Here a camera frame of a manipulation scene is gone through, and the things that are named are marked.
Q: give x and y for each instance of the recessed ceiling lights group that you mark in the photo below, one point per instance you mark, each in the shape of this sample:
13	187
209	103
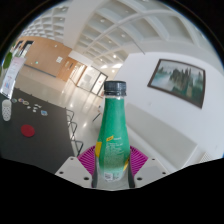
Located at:
122	35

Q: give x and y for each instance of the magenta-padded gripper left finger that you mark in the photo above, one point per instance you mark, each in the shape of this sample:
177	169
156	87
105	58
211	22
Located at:
85	160

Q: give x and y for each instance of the small white sticker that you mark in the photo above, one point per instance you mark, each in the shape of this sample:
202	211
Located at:
35	106

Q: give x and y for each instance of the glass double door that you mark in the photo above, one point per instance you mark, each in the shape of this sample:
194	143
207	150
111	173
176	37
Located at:
91	80

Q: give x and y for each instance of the clear acrylic sign stand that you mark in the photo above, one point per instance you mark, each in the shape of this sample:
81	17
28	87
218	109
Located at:
11	76

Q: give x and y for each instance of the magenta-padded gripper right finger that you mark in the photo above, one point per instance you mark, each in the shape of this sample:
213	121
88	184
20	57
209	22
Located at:
138	160

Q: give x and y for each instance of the round blue sticker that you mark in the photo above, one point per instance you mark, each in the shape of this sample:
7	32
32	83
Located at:
14	100

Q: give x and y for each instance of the black metal chairs group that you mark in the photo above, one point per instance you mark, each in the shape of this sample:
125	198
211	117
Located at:
74	133

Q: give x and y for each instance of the flat round red coaster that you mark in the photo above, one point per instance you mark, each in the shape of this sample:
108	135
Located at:
27	130

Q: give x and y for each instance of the green plastic drink bottle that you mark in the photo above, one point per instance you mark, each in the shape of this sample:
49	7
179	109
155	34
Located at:
113	133

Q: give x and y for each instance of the framed landscape painting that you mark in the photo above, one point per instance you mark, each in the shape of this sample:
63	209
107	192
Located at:
178	81

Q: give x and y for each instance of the blue white badge sticker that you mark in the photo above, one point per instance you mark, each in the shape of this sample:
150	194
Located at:
44	112

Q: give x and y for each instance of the round colourful sticker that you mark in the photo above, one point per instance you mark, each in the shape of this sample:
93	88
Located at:
21	100
26	102

